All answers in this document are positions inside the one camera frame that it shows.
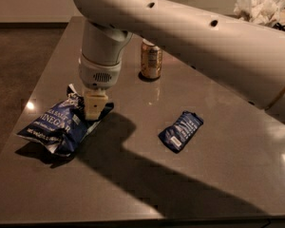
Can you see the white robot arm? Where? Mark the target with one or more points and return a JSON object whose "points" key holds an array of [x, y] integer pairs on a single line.
{"points": [[249, 59]]}

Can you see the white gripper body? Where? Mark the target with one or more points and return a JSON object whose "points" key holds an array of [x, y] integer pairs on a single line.
{"points": [[97, 75]]}

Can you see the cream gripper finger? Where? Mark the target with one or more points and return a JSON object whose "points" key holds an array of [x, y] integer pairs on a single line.
{"points": [[95, 101]]}

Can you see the blue rxbar blueberry wrapper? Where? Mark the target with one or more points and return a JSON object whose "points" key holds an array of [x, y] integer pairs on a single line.
{"points": [[176, 136]]}

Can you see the blue kettle chip bag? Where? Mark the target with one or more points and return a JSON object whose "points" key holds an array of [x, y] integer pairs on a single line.
{"points": [[63, 127]]}

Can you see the gold soda can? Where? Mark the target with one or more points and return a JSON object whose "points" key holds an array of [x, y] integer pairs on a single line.
{"points": [[151, 60]]}

